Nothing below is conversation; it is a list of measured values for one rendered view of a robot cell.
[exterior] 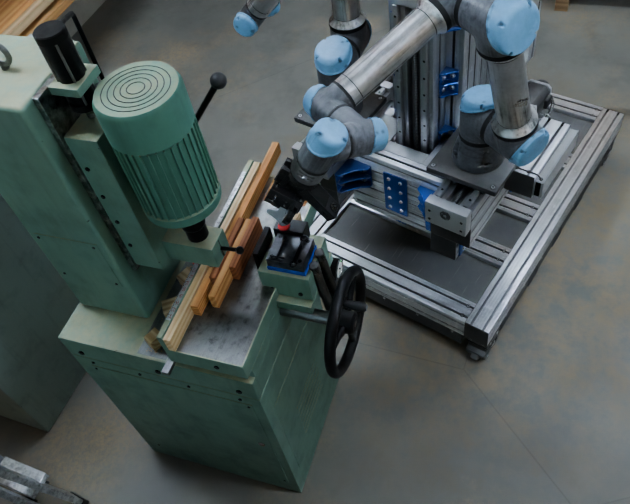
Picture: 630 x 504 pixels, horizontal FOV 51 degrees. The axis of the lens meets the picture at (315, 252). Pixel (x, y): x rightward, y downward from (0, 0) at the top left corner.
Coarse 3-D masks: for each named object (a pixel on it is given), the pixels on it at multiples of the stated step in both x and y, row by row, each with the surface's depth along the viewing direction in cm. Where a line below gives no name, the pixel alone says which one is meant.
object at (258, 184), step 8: (272, 144) 193; (272, 152) 191; (280, 152) 196; (264, 160) 189; (272, 160) 191; (264, 168) 187; (272, 168) 192; (256, 176) 186; (264, 176) 187; (256, 184) 184; (264, 184) 188; (248, 192) 182; (256, 192) 184; (248, 200) 180; (256, 200) 185; (240, 208) 179; (248, 208) 180; (240, 216) 177; (248, 216) 181; (232, 224) 176; (208, 272) 167; (208, 280) 165; (200, 288) 164; (208, 288) 165; (200, 296) 162; (192, 304) 161; (200, 304) 162; (200, 312) 163
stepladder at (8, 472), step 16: (0, 464) 216; (16, 464) 215; (0, 480) 212; (16, 480) 196; (32, 480) 204; (0, 496) 193; (16, 496) 199; (32, 496) 208; (64, 496) 218; (80, 496) 230
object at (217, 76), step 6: (216, 72) 134; (210, 78) 134; (216, 78) 133; (222, 78) 134; (216, 84) 134; (222, 84) 134; (210, 90) 137; (216, 90) 137; (210, 96) 138; (204, 102) 140; (204, 108) 142; (198, 114) 144; (198, 120) 146
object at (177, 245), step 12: (168, 228) 160; (180, 228) 160; (216, 228) 158; (168, 240) 158; (180, 240) 157; (204, 240) 156; (216, 240) 156; (168, 252) 161; (180, 252) 159; (192, 252) 157; (204, 252) 156; (216, 252) 156; (204, 264) 160; (216, 264) 158
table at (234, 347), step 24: (264, 192) 187; (264, 216) 181; (312, 216) 184; (240, 288) 167; (264, 288) 166; (216, 312) 164; (240, 312) 163; (264, 312) 162; (312, 312) 166; (192, 336) 160; (216, 336) 159; (240, 336) 158; (264, 336) 164; (192, 360) 159; (216, 360) 155; (240, 360) 154
